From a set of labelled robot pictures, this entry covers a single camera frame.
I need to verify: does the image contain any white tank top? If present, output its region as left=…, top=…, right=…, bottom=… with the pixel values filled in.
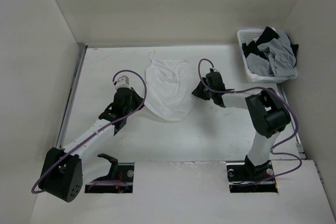
left=145, top=50, right=195, bottom=122

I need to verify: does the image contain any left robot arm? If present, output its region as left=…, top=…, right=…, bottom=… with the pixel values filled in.
left=31, top=87, right=144, bottom=202

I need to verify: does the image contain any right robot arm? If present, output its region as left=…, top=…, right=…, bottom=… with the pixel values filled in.
left=192, top=68, right=291, bottom=180

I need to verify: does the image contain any grey folded tank top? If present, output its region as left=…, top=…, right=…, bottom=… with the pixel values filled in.
left=246, top=54, right=274, bottom=77

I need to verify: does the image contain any black tank top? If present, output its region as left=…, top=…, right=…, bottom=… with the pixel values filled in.
left=242, top=27, right=299, bottom=71

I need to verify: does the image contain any white plastic laundry basket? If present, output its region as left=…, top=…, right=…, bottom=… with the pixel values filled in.
left=237, top=27, right=299, bottom=83

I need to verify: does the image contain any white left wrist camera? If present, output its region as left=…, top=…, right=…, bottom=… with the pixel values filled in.
left=114, top=75, right=131, bottom=90

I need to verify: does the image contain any metal table edge rail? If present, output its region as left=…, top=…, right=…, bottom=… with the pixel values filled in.
left=55, top=42, right=88, bottom=147

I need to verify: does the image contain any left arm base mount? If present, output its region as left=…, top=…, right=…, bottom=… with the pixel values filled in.
left=83, top=153, right=135, bottom=194

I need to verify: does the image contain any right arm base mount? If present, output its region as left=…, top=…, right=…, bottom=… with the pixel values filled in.
left=226, top=161, right=278, bottom=193

